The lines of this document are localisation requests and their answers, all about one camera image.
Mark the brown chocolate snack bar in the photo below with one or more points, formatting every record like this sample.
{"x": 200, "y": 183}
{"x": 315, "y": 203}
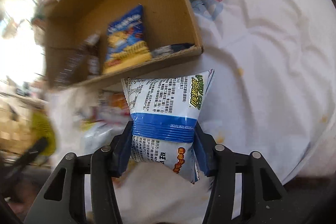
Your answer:
{"x": 83, "y": 64}

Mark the white bed sheet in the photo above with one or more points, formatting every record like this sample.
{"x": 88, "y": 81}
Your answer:
{"x": 273, "y": 89}

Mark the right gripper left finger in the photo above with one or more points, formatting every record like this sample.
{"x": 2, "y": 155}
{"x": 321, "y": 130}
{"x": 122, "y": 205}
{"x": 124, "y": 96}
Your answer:
{"x": 107, "y": 163}

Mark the yellow cheese snack bag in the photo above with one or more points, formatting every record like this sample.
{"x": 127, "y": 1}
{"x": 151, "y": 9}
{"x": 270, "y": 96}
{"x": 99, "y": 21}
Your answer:
{"x": 41, "y": 127}

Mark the white pink snack bar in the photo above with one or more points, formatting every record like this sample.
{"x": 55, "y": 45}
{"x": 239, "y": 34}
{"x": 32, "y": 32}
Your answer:
{"x": 170, "y": 49}

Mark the white blue snack bag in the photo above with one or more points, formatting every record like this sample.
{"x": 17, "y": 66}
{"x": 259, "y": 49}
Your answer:
{"x": 165, "y": 114}

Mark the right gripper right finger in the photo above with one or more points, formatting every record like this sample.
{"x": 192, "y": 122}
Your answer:
{"x": 218, "y": 162}

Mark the brown cardboard box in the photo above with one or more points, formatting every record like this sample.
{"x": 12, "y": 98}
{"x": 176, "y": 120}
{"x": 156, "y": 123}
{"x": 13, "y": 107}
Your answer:
{"x": 165, "y": 22}

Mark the blue yellow chip bag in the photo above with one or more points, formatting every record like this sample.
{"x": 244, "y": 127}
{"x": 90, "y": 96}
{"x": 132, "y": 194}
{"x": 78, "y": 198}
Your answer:
{"x": 125, "y": 44}

